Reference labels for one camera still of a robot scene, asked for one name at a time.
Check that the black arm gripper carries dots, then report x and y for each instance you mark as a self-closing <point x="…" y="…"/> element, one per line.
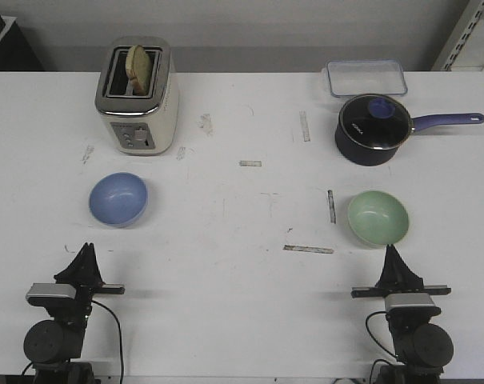
<point x="393" y="263"/>
<point x="79" y="307"/>

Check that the green bowl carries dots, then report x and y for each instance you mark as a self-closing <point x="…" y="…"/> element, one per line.
<point x="378" y="218"/>

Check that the blue bowl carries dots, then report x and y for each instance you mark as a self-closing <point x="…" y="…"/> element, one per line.
<point x="119" y="199"/>

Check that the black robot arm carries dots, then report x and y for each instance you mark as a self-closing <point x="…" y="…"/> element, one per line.
<point x="54" y="346"/>
<point x="421" y="348"/>

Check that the dark blue saucepan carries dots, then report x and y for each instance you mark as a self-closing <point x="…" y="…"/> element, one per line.
<point x="373" y="157"/>

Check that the glass pot lid blue knob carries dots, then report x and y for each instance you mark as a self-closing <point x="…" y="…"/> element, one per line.
<point x="375" y="121"/>

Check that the cream two-slot toaster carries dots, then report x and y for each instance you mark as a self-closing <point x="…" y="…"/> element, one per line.
<point x="139" y="125"/>

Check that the clear plastic food container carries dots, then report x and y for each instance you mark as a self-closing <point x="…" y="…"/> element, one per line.
<point x="352" y="77"/>

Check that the toast slice in toaster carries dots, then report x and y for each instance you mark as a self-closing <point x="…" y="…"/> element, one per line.
<point x="138" y="68"/>

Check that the white slotted shelf upright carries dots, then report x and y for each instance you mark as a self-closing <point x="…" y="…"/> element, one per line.
<point x="464" y="48"/>

